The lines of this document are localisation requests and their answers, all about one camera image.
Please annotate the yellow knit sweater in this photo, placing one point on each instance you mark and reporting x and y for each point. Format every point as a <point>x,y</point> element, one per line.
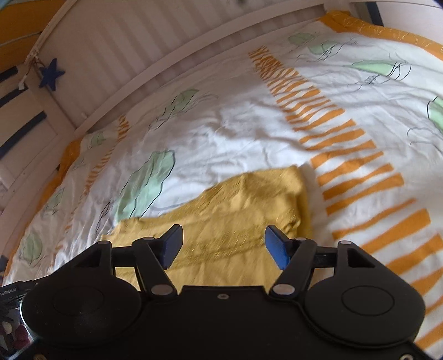
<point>242,207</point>

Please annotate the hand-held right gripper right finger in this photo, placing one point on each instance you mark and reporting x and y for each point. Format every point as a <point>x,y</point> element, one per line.
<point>277,245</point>

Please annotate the blue star decoration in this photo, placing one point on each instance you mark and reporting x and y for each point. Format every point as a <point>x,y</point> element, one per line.
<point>52,74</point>

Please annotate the white leaf-print duvet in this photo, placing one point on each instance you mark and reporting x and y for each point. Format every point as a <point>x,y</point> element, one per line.
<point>225,131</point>

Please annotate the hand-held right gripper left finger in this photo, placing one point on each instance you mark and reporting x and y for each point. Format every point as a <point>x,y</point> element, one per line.
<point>172,245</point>

